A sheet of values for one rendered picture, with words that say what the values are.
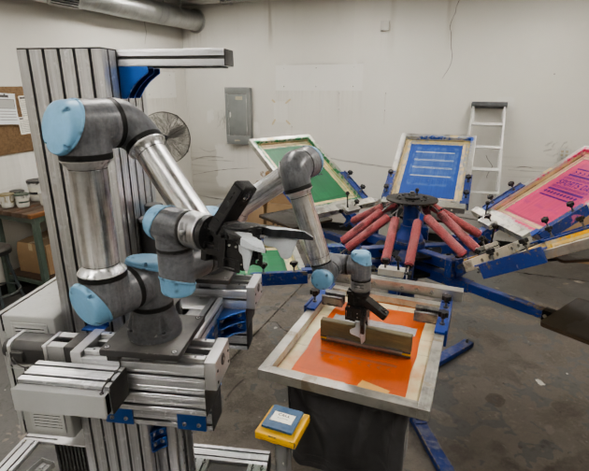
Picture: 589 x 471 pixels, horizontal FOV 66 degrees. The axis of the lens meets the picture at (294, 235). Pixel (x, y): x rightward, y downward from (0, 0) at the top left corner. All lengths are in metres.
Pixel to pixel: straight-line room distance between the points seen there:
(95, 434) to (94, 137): 1.15
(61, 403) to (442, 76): 5.35
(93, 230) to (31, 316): 0.61
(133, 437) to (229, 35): 5.79
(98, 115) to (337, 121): 5.27
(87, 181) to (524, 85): 5.33
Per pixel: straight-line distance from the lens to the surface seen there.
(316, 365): 1.75
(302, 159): 1.55
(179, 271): 0.98
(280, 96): 6.51
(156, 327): 1.32
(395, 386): 1.68
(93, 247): 1.17
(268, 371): 1.66
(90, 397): 1.36
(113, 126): 1.13
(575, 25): 6.03
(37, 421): 1.93
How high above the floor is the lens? 1.93
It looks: 18 degrees down
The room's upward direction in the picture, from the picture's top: straight up
